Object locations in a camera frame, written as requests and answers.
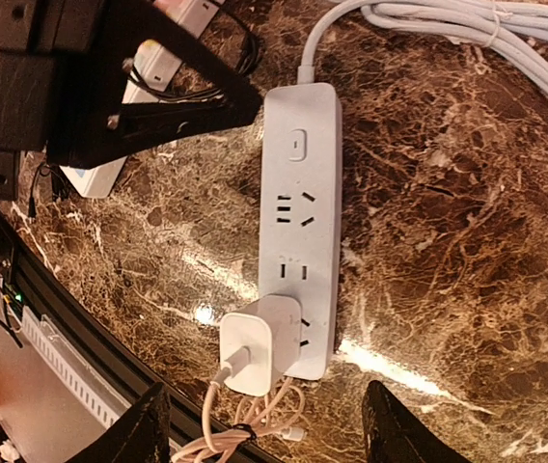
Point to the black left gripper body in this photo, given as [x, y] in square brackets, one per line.
[45, 48]

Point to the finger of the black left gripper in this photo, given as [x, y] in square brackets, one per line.
[102, 37]
[96, 129]

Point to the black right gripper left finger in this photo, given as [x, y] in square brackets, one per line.
[142, 432]

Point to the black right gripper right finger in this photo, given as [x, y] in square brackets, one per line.
[393, 434]

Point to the white usb charger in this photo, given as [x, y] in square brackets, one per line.
[259, 343]

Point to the white long power strip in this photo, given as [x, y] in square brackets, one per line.
[158, 66]

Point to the light blue power strip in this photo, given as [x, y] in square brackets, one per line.
[301, 213]

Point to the white slotted cable duct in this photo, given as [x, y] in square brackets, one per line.
[94, 393]

